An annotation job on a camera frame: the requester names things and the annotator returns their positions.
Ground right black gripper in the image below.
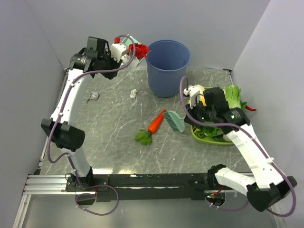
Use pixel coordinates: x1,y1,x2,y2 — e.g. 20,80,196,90
184,98,216,127

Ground teal hand brush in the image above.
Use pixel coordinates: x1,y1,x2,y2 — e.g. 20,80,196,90
163,110,185,132

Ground teal dustpan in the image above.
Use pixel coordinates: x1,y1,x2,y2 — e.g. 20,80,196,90
121,36,145,70

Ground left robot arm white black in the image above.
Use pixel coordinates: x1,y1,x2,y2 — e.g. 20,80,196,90
41,37,128,191

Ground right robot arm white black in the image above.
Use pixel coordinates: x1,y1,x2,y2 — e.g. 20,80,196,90
180,85,297,217

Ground yellow white toy corn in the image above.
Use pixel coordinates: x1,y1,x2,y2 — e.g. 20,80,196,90
184,84,206,108

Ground green leafy toy vegetables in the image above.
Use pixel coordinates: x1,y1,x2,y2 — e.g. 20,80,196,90
192,126,229,143

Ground green plastic tray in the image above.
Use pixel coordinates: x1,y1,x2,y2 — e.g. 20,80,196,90
190,87,234,146

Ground small white paper ball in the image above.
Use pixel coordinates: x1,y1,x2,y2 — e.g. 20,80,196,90
86,92,100,103

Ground green toy cabbage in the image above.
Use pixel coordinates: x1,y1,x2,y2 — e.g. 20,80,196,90
225,85,247,110

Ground red paper scrap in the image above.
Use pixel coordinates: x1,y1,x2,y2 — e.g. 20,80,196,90
127,43,150,60

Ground white paper scrap near bucket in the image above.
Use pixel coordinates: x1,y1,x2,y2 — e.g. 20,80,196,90
130,89,137,99

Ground red toy chili pepper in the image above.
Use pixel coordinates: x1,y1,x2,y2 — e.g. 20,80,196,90
245,105,256,111

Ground orange toy carrot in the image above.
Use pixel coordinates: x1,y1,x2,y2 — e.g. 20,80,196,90
134,110,166,145

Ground blue plastic bucket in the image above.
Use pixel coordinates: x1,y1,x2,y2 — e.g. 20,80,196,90
146,40,191,98

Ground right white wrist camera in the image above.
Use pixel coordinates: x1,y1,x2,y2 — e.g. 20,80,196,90
183,85,204,109

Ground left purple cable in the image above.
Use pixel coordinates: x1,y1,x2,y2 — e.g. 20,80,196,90
46,34,136,216

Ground purple cable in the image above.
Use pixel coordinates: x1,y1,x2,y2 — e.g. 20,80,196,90
179,76,297,218
46,34,136,216

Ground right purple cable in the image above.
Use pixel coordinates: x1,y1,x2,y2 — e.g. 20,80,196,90
179,76,297,218

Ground aluminium frame rail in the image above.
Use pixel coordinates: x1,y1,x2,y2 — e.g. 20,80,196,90
22,172,252,196

